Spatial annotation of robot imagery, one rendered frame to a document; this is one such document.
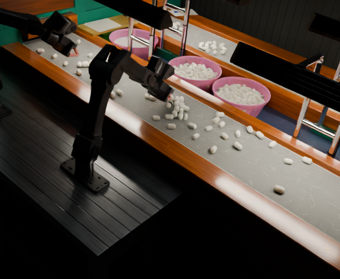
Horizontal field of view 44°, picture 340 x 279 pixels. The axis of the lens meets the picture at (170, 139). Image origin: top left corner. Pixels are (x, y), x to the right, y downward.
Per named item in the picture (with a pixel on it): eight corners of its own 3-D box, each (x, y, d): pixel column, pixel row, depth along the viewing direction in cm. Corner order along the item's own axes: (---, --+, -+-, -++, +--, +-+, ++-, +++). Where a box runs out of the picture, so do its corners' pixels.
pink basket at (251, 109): (244, 130, 181) (248, 112, 176) (197, 105, 195) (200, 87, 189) (276, 110, 198) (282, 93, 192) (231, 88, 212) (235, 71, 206)
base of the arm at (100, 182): (73, 140, 152) (57, 148, 147) (111, 166, 142) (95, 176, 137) (74, 158, 157) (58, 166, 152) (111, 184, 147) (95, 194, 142)
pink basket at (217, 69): (209, 103, 197) (212, 86, 192) (157, 88, 204) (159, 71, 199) (225, 81, 218) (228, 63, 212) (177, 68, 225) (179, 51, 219)
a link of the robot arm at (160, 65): (152, 59, 171) (140, 47, 160) (170, 65, 168) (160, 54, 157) (140, 84, 171) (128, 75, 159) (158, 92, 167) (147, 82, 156)
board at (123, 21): (93, 36, 226) (92, 34, 225) (76, 27, 233) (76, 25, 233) (138, 24, 246) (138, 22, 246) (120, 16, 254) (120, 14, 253)
